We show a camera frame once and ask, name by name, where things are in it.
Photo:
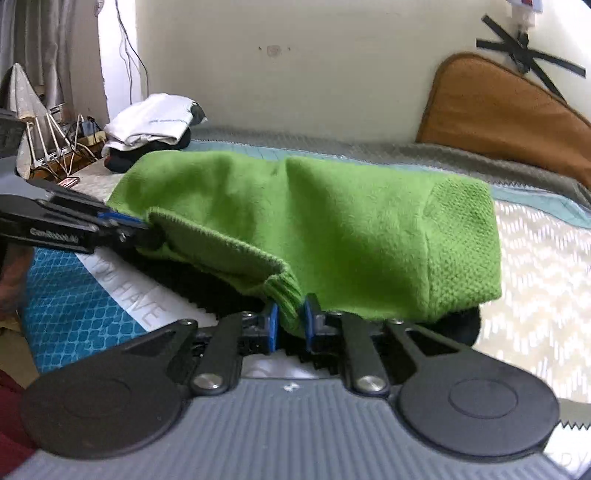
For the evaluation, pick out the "grey curtain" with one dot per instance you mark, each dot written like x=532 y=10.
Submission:
x=46 y=37

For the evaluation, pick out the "person's dark red clothing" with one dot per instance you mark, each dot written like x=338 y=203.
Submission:
x=11 y=415

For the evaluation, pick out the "white folded shirt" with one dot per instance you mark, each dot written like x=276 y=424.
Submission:
x=152 y=120

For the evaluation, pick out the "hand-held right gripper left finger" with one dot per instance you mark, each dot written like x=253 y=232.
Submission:
x=273 y=330

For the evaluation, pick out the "black tape cross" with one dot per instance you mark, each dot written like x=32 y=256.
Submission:
x=521 y=50

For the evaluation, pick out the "black folded garment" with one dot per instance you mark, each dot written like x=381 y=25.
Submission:
x=122 y=161

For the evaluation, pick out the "orange cushion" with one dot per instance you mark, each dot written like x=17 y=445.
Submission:
x=498 y=120

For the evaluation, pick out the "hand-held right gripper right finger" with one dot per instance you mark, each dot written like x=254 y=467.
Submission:
x=309 y=327

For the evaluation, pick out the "navy striped green-lined sweater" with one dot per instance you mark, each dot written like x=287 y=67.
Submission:
x=323 y=221

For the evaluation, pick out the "beige zigzag patterned bedsheet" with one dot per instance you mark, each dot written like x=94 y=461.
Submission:
x=531 y=277

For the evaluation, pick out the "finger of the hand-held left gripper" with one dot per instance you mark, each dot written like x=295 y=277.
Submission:
x=120 y=217
x=138 y=237

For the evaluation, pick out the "person's left forearm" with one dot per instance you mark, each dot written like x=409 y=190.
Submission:
x=11 y=281

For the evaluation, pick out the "white power adapter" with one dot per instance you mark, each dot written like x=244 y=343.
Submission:
x=524 y=11

